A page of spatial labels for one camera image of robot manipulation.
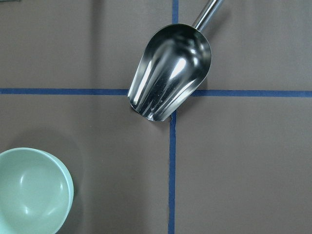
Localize mint green bowl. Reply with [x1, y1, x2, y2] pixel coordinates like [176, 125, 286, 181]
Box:
[0, 148, 74, 234]

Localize steel scoop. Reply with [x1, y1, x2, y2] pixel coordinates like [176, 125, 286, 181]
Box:
[127, 0, 222, 121]

